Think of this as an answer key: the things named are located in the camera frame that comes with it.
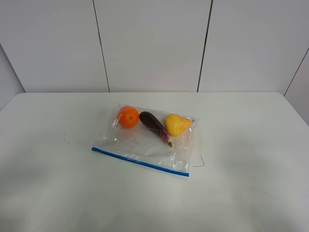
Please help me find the clear zip bag blue seal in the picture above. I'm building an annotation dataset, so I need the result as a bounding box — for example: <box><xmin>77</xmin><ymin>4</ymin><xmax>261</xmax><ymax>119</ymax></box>
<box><xmin>92</xmin><ymin>104</ymin><xmax>198</xmax><ymax>177</ymax></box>

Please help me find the purple eggplant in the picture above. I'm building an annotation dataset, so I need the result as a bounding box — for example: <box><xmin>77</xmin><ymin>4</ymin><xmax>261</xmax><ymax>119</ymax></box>
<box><xmin>139</xmin><ymin>111</ymin><xmax>173</xmax><ymax>147</ymax></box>

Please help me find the yellow pear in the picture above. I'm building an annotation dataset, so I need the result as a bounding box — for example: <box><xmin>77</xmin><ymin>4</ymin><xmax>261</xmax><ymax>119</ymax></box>
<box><xmin>164</xmin><ymin>114</ymin><xmax>192</xmax><ymax>137</ymax></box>

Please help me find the orange fruit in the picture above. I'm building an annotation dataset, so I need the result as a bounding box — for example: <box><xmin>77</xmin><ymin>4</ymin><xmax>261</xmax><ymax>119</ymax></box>
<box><xmin>117</xmin><ymin>106</ymin><xmax>139</xmax><ymax>129</ymax></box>

